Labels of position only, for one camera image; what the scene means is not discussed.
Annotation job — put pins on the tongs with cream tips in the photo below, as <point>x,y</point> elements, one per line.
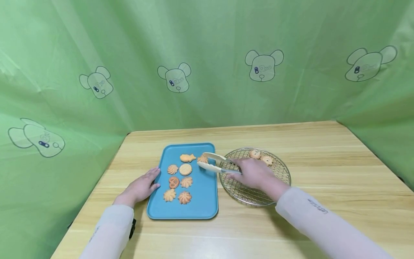
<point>208,167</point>

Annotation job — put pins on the brown pretzel cookie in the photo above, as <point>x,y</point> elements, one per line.
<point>174,182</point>

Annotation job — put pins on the person's left thumb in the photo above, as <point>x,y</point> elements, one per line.
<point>155,186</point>

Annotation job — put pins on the blue rectangular tray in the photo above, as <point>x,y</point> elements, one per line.
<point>200,208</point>

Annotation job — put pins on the person's left fingers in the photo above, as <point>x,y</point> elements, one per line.
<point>152,174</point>

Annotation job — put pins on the person's right fingers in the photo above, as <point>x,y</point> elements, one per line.
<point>239,162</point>

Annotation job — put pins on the round pale cookie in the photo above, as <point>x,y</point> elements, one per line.
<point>185,169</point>

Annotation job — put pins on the swirl cookie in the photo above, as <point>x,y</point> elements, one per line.
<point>172,169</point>

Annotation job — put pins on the person's left hand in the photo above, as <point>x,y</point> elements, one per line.
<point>138,189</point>

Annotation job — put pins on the fish-shaped cookie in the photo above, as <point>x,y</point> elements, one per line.
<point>187,158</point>

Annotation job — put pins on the person's right hand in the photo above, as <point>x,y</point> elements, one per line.
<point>255,173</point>

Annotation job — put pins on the brown flower-shaped cookie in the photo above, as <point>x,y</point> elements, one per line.
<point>202,159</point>
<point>185,197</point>

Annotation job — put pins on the person's right thumb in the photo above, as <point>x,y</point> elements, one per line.
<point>234,177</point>

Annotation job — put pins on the pale flower-shaped cookie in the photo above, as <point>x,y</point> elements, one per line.
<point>169,195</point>

